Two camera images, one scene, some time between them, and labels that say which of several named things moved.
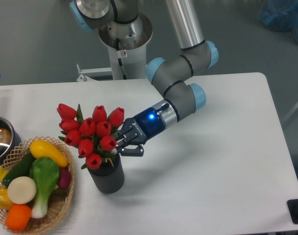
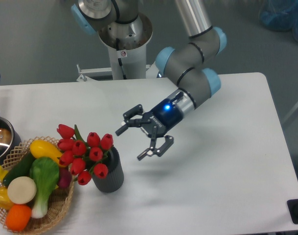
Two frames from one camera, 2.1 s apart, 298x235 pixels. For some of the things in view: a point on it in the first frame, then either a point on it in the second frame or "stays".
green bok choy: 44,175 stays
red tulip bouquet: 95,137 to 84,157
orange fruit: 17,217 stays
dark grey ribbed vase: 109,177 stays
